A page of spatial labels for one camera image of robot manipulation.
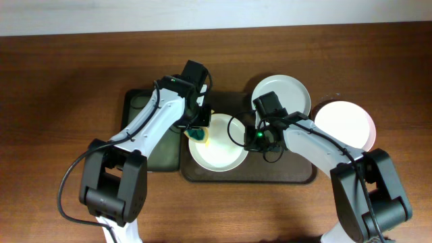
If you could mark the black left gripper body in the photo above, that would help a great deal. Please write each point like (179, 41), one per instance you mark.
(197, 117)

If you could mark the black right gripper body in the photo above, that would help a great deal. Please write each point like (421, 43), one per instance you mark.
(256, 140)

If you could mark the green and yellow sponge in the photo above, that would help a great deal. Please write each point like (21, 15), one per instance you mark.
(198, 135)

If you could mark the cream white plate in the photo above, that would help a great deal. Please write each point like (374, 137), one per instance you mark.
(219, 153)

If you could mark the pink plate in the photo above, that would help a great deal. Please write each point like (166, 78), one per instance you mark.
(347, 122)

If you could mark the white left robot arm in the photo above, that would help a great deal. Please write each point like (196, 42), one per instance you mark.
(114, 179)

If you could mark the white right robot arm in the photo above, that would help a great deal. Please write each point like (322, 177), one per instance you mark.
(369, 196)

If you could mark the large brown tray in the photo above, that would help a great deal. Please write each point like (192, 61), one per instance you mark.
(291, 168)

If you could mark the dark green small tray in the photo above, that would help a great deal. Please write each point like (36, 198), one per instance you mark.
(165, 157)

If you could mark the light grey plate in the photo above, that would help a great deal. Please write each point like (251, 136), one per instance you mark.
(292, 94)

